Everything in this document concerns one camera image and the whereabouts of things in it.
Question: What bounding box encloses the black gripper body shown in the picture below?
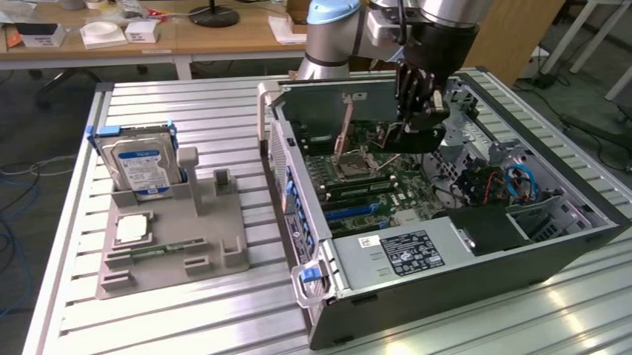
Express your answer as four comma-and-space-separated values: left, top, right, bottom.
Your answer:
400, 22, 481, 80

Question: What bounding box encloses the raised metal socket cover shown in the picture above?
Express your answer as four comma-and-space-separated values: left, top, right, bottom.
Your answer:
334, 93, 357, 157

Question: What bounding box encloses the wooden cabinet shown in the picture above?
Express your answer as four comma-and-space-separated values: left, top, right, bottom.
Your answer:
461, 0, 568, 87

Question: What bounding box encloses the CPU socket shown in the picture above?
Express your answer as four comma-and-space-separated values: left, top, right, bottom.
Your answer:
335, 151, 377, 183

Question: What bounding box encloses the green motherboard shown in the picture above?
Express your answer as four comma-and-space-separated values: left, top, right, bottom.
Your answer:
290, 118, 452, 238

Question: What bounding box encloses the black RAM slot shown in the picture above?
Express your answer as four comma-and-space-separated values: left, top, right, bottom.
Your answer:
323, 183, 397, 203
319, 175, 396, 194

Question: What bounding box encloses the stack of papers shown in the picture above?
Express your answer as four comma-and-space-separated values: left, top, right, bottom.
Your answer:
267, 14, 310, 46

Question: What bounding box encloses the blue expansion slot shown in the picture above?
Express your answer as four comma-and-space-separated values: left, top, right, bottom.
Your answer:
323, 203, 376, 220

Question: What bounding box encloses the black fan shroud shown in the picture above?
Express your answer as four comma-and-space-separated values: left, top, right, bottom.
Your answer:
446, 205, 536, 258

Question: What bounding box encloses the metal disk bay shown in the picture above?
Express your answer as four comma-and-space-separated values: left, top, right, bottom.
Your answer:
505, 195, 595, 242

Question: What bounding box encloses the black power supply label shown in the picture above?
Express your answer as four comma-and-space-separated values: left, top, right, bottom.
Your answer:
378, 229, 446, 278

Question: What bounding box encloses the dark case label sticker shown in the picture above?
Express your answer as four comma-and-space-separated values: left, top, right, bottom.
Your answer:
285, 213, 310, 257

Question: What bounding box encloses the black lamp base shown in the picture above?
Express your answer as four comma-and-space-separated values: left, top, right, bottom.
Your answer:
188, 0, 241, 28

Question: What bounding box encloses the grey power supply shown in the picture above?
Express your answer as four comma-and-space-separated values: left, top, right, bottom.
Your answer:
323, 216, 476, 294

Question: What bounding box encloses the wooden desk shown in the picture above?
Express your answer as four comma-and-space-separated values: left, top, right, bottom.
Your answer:
0, 0, 310, 81

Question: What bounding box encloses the open black PC case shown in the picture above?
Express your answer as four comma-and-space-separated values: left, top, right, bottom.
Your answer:
257, 68, 632, 351

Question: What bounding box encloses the grey printed parts rack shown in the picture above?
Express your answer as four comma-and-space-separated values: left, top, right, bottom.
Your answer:
95, 146, 251, 301

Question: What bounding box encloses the white carton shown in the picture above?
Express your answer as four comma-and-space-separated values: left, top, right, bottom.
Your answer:
123, 19, 162, 44

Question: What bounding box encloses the hard disk with blue caddy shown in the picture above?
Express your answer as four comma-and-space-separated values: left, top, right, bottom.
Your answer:
86, 120, 180, 203

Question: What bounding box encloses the white round container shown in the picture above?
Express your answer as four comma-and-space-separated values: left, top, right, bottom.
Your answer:
80, 21, 130, 50

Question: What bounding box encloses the silver CPU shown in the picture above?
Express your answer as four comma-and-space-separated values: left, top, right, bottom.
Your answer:
115, 214, 152, 244

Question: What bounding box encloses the green RAM stick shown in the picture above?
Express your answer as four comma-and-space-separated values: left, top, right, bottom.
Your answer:
128, 242, 199, 260

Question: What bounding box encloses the black chair base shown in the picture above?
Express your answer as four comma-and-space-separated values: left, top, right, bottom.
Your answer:
28, 64, 150, 109

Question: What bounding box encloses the white box with black lid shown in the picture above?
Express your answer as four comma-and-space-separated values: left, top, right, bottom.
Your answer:
13, 23, 68, 48

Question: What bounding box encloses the black camera cable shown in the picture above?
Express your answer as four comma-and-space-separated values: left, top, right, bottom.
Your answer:
397, 0, 414, 46

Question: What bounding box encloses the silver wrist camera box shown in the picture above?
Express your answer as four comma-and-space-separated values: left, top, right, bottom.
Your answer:
366, 13, 405, 47

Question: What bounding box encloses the red wire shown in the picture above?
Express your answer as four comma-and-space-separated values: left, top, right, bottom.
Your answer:
484, 170, 501, 203

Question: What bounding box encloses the blue wire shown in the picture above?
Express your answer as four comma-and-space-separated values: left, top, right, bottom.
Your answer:
504, 163, 540, 203

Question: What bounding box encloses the white table frame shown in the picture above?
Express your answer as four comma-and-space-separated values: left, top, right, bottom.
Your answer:
540, 0, 632, 101

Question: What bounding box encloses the white floor cable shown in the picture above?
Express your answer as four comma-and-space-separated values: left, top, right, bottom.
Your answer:
0, 154, 76, 177

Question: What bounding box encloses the blue floor cable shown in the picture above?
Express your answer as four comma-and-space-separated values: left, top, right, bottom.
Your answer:
0, 162, 43, 317

